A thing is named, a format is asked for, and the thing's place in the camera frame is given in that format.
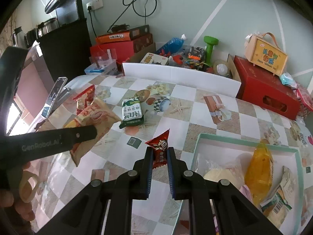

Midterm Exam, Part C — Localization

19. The small red candy packet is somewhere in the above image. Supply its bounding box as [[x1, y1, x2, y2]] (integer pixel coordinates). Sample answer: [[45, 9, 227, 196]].
[[145, 129, 170, 169]]

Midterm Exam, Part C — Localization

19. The yellow cake packet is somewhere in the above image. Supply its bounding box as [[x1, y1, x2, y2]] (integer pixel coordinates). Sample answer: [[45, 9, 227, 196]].
[[245, 142, 273, 207]]

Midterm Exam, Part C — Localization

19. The tan orange bread packet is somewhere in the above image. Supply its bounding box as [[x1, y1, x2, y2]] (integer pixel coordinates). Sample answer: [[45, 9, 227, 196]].
[[63, 98, 121, 167]]

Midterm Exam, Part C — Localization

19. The pink swiss roll packet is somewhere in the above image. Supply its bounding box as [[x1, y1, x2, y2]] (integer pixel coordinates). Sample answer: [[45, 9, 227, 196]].
[[239, 185, 253, 203]]

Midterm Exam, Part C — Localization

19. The person's left hand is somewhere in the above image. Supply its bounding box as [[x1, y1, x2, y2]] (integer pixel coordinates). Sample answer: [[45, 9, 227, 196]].
[[0, 162, 41, 223]]

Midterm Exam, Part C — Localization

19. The clear-wrapped round bun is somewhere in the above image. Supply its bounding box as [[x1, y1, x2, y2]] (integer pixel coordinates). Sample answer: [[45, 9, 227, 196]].
[[195, 154, 245, 189]]

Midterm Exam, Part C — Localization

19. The black cabinet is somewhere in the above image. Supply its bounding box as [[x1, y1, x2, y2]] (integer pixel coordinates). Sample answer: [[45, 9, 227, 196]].
[[38, 19, 91, 81]]

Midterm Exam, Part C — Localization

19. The green white snack packet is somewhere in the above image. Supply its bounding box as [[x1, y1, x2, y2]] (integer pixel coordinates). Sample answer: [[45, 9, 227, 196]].
[[119, 97, 144, 129]]

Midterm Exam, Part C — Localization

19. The black coffee machine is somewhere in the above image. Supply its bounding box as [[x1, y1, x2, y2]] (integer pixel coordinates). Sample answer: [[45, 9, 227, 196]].
[[11, 0, 84, 49]]

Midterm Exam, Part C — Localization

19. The white tray with green rim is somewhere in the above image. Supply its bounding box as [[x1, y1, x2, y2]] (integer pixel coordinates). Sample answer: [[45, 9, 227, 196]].
[[171, 133, 305, 235]]

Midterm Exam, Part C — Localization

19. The red peanut snack packet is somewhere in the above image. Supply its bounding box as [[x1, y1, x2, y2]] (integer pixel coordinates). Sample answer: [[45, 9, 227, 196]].
[[73, 85, 95, 115]]

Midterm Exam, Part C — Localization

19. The clear plastic storage box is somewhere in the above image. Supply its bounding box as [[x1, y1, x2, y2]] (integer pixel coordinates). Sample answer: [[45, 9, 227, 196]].
[[84, 49, 118, 75]]

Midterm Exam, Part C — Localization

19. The green striped cracker packet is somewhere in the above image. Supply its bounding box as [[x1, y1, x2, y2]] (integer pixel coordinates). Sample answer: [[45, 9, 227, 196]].
[[260, 166, 295, 229]]

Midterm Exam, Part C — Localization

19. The white foam board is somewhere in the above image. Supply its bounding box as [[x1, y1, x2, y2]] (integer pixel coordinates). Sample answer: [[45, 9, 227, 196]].
[[122, 63, 241, 98]]

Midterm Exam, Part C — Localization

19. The red carton box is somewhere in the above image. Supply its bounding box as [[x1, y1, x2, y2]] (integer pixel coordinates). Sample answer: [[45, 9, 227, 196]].
[[89, 32, 155, 65]]

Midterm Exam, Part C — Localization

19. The orange flat box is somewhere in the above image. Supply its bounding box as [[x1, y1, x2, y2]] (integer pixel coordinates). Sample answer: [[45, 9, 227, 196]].
[[95, 24, 150, 45]]

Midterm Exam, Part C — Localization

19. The red gift box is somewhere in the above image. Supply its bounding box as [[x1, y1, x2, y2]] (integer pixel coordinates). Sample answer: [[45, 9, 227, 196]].
[[234, 56, 300, 120]]

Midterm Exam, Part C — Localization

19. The colourful toy pile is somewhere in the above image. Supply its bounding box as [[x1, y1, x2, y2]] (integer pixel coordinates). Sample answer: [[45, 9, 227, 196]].
[[157, 46, 209, 72]]

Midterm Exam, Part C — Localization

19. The white yellow card box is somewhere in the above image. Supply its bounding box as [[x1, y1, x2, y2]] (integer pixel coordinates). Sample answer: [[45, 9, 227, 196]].
[[141, 52, 169, 65]]

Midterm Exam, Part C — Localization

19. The blue water bottle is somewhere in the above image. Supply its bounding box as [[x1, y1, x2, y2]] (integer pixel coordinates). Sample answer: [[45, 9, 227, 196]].
[[156, 34, 187, 57]]

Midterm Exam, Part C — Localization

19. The red patterned gift bag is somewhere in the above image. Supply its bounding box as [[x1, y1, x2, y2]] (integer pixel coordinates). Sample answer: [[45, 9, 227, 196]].
[[294, 83, 312, 119]]

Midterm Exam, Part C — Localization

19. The green dumbbell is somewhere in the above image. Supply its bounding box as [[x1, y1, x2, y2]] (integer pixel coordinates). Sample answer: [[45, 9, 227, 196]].
[[204, 36, 219, 66]]

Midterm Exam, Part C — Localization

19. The light blue tissue pack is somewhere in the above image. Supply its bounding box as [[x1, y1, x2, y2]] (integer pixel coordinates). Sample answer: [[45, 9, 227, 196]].
[[279, 72, 298, 89]]

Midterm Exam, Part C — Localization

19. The white wall socket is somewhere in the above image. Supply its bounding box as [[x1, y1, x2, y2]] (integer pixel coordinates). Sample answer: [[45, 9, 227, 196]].
[[86, 0, 103, 11]]

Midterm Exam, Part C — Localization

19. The black power cable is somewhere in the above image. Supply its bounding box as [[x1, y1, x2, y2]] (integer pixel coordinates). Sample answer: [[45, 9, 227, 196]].
[[86, 0, 158, 45]]

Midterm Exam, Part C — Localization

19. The yellow handled gift box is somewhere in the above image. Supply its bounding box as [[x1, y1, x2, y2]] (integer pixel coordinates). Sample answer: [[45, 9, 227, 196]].
[[245, 32, 288, 76]]

